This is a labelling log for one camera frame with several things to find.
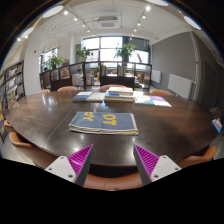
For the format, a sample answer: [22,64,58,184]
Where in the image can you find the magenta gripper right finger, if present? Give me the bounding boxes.
[133,145,180,185]

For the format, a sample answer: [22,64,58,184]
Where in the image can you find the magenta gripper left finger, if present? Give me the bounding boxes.
[46,145,93,186]

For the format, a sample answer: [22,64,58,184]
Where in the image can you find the folded grey yellow towel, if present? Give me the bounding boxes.
[69,112,138,135]

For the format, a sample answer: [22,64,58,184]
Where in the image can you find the orange leather chair near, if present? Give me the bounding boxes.
[84,172,143,191]

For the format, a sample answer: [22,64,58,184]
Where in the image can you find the purple white magazine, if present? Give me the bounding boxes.
[149,96,170,107]

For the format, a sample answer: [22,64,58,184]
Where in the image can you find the colourful magazine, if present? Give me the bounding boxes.
[135,95,154,105]

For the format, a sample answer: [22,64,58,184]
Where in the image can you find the dark blue book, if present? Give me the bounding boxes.
[73,91,91,102]

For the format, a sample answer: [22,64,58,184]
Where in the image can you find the white grey book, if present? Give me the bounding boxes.
[87,92,105,102]

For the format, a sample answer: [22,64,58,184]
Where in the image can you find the orange chair far right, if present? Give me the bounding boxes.
[149,89,172,96]

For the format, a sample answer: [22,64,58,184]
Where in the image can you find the blue box at right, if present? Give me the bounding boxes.
[212,119,222,132]

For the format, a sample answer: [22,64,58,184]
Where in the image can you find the orange chair far left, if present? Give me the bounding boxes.
[57,86,78,92]

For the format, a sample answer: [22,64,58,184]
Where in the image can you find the stack of books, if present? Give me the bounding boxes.
[104,87,134,101]

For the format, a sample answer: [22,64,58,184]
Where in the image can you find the orange chair far middle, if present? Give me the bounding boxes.
[99,84,127,91]

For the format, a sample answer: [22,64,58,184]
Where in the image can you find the dark display shelf divider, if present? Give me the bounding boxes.
[40,61,152,91]

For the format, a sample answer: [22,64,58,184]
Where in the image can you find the potted plant left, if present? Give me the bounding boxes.
[44,54,64,70]

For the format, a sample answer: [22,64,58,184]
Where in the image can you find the potted plant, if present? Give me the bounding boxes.
[44,54,64,70]
[76,47,93,62]
[114,43,135,62]

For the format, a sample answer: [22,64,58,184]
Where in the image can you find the potted plant middle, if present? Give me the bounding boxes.
[76,47,93,62]

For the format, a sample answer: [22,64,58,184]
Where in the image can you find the potted plant right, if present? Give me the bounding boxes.
[114,43,135,62]

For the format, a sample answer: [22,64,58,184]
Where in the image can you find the ceiling air conditioner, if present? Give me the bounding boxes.
[97,16,119,29]

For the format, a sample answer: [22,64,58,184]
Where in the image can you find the white board on wall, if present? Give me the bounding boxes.
[168,74,192,99]

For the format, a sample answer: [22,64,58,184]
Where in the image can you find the small white wall board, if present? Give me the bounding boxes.
[151,70,161,83]

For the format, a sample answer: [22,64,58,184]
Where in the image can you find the left wall bookshelf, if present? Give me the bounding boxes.
[0,61,25,142]

